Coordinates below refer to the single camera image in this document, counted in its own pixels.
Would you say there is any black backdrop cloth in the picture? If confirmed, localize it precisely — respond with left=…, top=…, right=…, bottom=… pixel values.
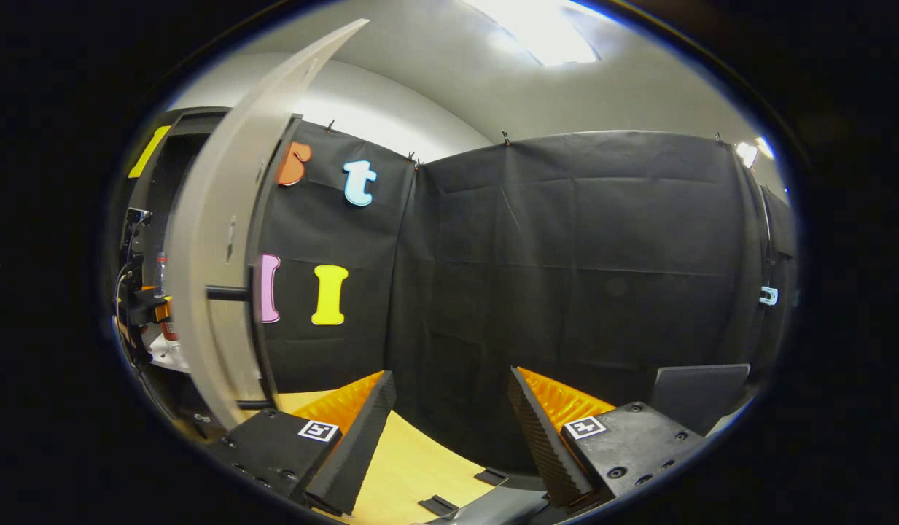
left=125, top=120, right=798, bottom=475

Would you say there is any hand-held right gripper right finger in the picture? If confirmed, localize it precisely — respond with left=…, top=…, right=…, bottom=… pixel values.
left=507, top=366, right=710, bottom=511

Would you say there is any grey flat panel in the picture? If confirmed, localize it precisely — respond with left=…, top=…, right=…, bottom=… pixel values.
left=647, top=363, right=751, bottom=437

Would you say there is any grey cabinet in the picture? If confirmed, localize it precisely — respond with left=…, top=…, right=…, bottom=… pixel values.
left=125, top=108, right=235, bottom=438

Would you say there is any grey flat object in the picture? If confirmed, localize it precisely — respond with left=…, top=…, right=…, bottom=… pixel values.
left=424, top=485, right=550, bottom=525

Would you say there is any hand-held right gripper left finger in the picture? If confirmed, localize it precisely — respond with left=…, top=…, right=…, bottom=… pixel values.
left=219, top=370, right=397, bottom=517

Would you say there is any beige cabinet door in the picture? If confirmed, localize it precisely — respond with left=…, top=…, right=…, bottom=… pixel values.
left=163, top=18, right=370, bottom=432

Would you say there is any clear bottle with red label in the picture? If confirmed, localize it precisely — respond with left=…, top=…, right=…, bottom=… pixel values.
left=154, top=252, right=182, bottom=343

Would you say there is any large ceiling light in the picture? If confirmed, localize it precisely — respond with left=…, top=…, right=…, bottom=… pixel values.
left=464, top=0, right=600, bottom=67

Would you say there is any small ceiling light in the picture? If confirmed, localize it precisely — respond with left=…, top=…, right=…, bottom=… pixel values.
left=736, top=136, right=776, bottom=168

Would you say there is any black door handle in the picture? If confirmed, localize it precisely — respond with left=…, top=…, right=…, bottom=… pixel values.
left=205, top=286, right=276, bottom=411

